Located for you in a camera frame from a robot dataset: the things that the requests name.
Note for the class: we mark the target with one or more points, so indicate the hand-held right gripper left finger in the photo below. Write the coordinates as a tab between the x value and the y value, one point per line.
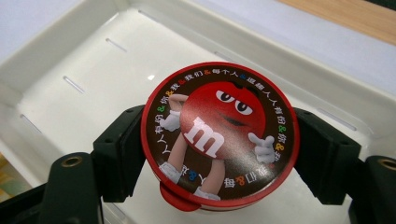
120	155

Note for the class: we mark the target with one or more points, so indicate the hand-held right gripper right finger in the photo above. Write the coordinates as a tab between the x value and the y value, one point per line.
327	158

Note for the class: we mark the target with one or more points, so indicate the white plastic tray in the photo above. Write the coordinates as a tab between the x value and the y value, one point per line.
93	62

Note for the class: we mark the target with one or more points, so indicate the red lid candy jar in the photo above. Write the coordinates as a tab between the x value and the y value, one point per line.
221	133

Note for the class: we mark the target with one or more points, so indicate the lemon print cloth bag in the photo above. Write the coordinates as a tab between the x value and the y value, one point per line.
12	183

